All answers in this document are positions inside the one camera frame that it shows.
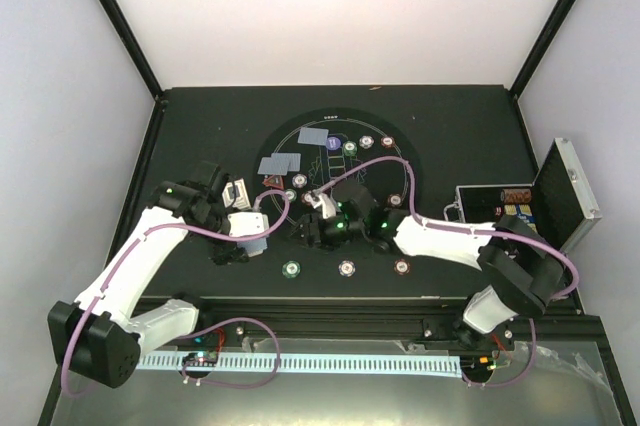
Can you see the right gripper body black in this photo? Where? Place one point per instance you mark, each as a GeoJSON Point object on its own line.
{"type": "Point", "coordinates": [334, 235]}

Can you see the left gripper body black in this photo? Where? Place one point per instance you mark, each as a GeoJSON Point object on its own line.
{"type": "Point", "coordinates": [221, 253]}

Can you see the brown chips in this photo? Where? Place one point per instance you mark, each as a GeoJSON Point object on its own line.
{"type": "Point", "coordinates": [308, 198]}
{"type": "Point", "coordinates": [387, 142]}
{"type": "Point", "coordinates": [395, 200]}

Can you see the green chips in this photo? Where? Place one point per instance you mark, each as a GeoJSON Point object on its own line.
{"type": "Point", "coordinates": [291, 195]}
{"type": "Point", "coordinates": [350, 148]}

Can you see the green chip stack source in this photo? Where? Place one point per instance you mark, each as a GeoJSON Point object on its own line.
{"type": "Point", "coordinates": [291, 269]}

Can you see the red triangular button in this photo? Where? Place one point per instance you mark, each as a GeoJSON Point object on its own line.
{"type": "Point", "coordinates": [274, 182]}

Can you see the brown orange chip stack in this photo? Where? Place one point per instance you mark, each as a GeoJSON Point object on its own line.
{"type": "Point", "coordinates": [402, 267]}

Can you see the dealt card player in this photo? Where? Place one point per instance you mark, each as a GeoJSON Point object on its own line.
{"type": "Point", "coordinates": [312, 136]}
{"type": "Point", "coordinates": [292, 162]}

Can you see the purple round button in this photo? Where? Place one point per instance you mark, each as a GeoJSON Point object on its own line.
{"type": "Point", "coordinates": [333, 143]}

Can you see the dealt card top player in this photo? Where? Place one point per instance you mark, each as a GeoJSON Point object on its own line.
{"type": "Point", "coordinates": [312, 136]}

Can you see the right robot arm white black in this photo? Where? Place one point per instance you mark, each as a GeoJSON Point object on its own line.
{"type": "Point", "coordinates": [523, 272]}

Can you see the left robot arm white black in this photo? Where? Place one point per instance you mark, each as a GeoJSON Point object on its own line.
{"type": "Point", "coordinates": [97, 335]}

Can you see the white card box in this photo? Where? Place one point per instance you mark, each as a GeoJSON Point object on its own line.
{"type": "Point", "coordinates": [235, 195]}

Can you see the round black poker mat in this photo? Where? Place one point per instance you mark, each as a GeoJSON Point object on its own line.
{"type": "Point", "coordinates": [383, 171]}

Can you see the left circuit board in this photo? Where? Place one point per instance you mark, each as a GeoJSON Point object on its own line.
{"type": "Point", "coordinates": [201, 359]}

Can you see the circuit board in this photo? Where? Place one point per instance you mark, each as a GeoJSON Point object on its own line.
{"type": "Point", "coordinates": [489, 363]}
{"type": "Point", "coordinates": [201, 359]}

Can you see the light blue slotted strip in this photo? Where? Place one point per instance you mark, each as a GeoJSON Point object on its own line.
{"type": "Point", "coordinates": [351, 364]}

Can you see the boxed card deck in case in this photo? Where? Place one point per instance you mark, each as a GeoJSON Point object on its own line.
{"type": "Point", "coordinates": [523, 212]}

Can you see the brown chip row in case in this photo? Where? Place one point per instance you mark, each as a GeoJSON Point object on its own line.
{"type": "Point", "coordinates": [516, 195]}

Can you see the right circuit board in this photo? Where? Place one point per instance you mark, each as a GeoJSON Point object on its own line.
{"type": "Point", "coordinates": [489, 363]}

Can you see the aluminium poker case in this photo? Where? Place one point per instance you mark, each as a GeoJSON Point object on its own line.
{"type": "Point", "coordinates": [563, 202]}

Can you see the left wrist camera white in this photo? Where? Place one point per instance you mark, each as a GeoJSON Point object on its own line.
{"type": "Point", "coordinates": [247, 223]}

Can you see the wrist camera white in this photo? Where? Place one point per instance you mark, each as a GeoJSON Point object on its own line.
{"type": "Point", "coordinates": [247, 223]}
{"type": "Point", "coordinates": [323, 204]}

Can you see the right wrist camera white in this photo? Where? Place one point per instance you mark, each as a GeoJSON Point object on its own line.
{"type": "Point", "coordinates": [323, 204]}

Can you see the black aluminium rail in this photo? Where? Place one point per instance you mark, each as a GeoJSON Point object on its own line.
{"type": "Point", "coordinates": [340, 318]}

